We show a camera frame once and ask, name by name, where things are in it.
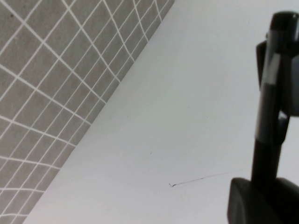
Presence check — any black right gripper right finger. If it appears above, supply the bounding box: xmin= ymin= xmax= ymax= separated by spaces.
xmin=263 ymin=178 xmax=299 ymax=224

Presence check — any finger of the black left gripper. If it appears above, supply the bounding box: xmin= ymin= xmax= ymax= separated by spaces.
xmin=256 ymin=40 xmax=267 ymax=92
xmin=279 ymin=28 xmax=299 ymax=117

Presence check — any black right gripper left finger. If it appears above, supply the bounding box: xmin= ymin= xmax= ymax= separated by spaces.
xmin=227 ymin=177 xmax=265 ymax=224

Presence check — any clear pen cap black clip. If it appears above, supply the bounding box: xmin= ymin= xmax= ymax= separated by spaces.
xmin=254 ymin=11 xmax=299 ymax=147

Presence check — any grey grid mat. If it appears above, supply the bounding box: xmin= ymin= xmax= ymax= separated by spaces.
xmin=0 ymin=0 xmax=175 ymax=224

